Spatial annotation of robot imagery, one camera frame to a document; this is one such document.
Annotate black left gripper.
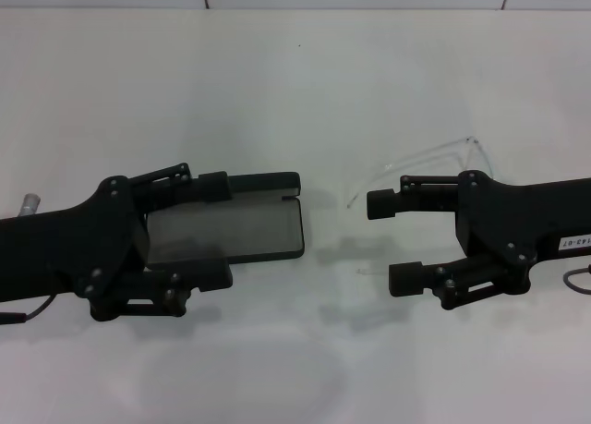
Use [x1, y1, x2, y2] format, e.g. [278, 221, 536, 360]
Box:
[0, 162, 233, 323]

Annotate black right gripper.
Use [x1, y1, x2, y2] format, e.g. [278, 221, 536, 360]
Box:
[366, 168, 591, 310]

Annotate black glasses case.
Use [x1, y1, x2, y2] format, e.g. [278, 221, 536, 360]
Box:
[138, 171, 307, 271]

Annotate clear white glasses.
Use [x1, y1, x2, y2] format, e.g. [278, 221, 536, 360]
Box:
[345, 136, 498, 277]

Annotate white printed label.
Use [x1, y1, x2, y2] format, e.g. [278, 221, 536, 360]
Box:
[557, 236, 591, 253]

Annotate silver cylindrical connector plug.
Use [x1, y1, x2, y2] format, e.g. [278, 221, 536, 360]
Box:
[19, 191, 43, 218]

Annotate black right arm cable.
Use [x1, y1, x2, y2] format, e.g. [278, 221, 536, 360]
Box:
[564, 265, 591, 298]

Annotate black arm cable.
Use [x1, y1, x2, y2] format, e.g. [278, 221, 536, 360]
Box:
[0, 295, 62, 326]
[564, 265, 591, 298]

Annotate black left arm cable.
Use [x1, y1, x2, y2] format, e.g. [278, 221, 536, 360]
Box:
[0, 295, 62, 326]

